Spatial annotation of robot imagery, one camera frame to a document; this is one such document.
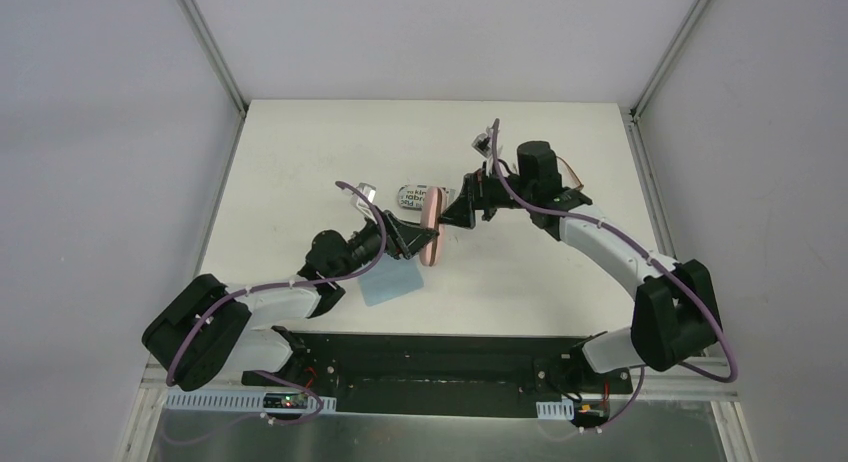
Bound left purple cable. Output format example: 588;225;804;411
158;180;389;447

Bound left blue cleaning cloth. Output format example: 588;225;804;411
357;259;424;307

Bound white cable duct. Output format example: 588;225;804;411
164;389;337;415
535;398;575;421

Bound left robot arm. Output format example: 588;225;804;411
141;211;444;391

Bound brown frame sunglasses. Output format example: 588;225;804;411
557;156;585;191

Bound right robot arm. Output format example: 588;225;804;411
439;141;721;392

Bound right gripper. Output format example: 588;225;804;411
438;161;536;228

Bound pink glasses case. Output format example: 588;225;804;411
419;187;447;267

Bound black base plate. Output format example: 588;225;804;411
275;329;638;418

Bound right white cable duct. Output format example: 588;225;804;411
535;398;575;421

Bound left white cable duct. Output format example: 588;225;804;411
164;389;337;415

